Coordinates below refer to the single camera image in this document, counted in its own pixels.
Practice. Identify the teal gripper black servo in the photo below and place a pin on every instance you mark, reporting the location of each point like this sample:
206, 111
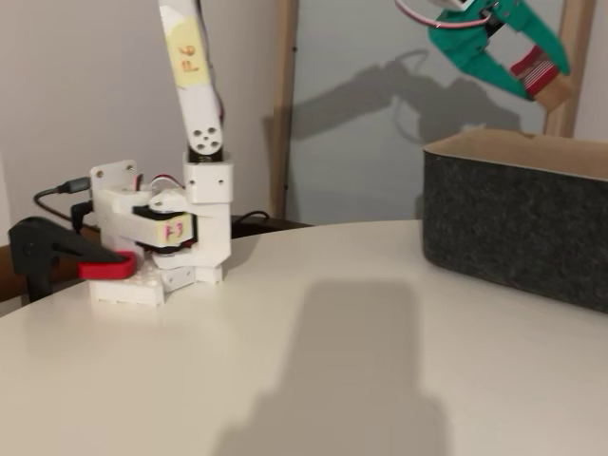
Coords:
463, 51

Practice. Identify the wooden block with red cat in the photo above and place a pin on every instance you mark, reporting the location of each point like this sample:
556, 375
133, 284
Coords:
553, 92

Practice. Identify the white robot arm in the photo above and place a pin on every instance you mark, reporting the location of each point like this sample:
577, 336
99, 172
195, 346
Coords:
199, 109

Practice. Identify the dark grey felt basket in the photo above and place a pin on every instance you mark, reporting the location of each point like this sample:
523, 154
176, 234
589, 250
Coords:
513, 223

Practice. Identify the black clamp with red pads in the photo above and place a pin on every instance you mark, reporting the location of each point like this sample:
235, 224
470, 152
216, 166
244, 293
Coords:
43, 242

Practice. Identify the wooden frame with grey panel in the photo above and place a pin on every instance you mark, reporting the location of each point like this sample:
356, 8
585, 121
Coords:
285, 95

